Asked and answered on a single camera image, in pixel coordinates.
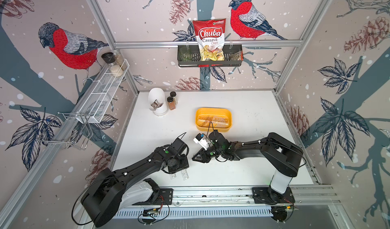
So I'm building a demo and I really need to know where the glass jar on shelf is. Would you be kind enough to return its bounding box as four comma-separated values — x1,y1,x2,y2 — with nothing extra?
112,50,127,70

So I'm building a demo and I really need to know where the black lid spice jar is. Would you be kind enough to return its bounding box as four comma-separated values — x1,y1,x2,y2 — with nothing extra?
101,52,116,66

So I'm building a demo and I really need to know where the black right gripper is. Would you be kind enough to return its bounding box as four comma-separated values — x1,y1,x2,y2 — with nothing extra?
190,147,223,165

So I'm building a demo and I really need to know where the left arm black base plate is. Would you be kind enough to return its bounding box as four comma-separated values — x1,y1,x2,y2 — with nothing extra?
139,188,174,205

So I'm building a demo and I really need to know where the black wire wall basket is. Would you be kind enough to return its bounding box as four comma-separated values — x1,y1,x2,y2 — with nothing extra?
177,45,243,67

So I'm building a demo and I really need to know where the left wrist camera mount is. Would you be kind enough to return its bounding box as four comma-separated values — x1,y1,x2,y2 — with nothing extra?
171,132,188,155

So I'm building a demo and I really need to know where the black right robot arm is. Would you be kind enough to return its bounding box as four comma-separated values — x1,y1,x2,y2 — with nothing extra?
192,130,305,197

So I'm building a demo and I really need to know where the white wire mesh shelf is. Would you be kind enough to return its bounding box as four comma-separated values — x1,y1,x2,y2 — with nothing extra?
76,60,129,123

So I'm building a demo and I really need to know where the chrome wire rack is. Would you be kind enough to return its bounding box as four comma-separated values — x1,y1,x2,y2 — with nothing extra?
36,112,93,150

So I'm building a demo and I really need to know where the red Chuba cassava chips bag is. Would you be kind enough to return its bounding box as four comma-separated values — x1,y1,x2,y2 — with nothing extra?
193,19,226,61

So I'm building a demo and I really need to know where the brown spice bottle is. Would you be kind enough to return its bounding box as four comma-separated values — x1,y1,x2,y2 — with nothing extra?
167,97,176,110

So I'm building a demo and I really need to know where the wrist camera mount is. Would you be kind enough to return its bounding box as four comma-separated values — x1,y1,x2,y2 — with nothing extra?
194,133,210,150
171,132,188,155

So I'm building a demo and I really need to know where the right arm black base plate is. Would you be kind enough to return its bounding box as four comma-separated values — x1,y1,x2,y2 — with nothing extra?
251,186,295,205

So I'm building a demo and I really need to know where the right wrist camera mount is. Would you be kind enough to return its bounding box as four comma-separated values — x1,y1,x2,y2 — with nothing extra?
194,133,210,150

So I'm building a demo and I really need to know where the yellow plastic storage box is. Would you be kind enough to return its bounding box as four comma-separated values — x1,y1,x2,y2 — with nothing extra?
195,108,233,132

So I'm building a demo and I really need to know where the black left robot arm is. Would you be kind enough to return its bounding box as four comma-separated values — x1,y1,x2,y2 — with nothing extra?
80,139,189,228

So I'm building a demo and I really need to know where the white egg-shaped container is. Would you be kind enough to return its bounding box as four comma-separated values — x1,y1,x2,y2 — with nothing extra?
148,88,169,116

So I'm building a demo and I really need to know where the short clear stencil ruler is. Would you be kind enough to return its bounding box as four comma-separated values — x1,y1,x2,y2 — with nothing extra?
181,169,189,181

